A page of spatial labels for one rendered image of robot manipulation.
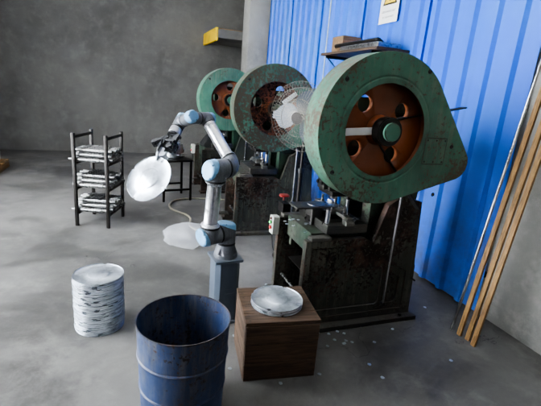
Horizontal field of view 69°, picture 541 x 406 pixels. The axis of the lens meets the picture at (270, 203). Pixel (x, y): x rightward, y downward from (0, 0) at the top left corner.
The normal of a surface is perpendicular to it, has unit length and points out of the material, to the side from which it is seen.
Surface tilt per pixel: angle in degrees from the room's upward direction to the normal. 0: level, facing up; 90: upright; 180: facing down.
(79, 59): 90
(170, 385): 92
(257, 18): 90
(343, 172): 90
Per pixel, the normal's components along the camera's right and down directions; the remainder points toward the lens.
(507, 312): -0.94, 0.02
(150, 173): -0.30, -0.39
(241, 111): 0.29, 0.28
